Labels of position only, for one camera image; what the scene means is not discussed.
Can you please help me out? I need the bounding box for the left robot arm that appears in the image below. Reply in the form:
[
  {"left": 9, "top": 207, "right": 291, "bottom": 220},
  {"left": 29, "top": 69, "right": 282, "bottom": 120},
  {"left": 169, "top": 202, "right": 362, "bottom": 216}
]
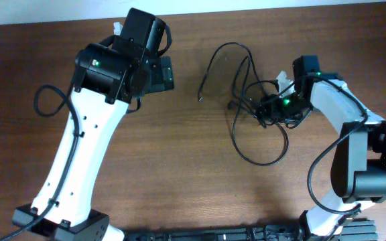
[{"left": 12, "top": 8, "right": 174, "bottom": 240}]

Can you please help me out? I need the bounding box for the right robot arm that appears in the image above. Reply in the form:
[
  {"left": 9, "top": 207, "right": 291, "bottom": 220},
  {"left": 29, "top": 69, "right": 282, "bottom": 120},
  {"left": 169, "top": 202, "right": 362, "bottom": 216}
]
[{"left": 255, "top": 56, "right": 386, "bottom": 240}]

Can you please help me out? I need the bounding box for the left camera cable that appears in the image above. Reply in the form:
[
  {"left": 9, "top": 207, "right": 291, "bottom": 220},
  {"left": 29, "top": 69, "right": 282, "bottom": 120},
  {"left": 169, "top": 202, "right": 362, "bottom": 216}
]
[{"left": 0, "top": 84, "right": 83, "bottom": 241}]

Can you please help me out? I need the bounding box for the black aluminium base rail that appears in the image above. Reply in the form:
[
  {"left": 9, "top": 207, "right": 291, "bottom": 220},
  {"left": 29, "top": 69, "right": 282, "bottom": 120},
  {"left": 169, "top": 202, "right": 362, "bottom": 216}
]
[{"left": 112, "top": 219, "right": 380, "bottom": 241}]

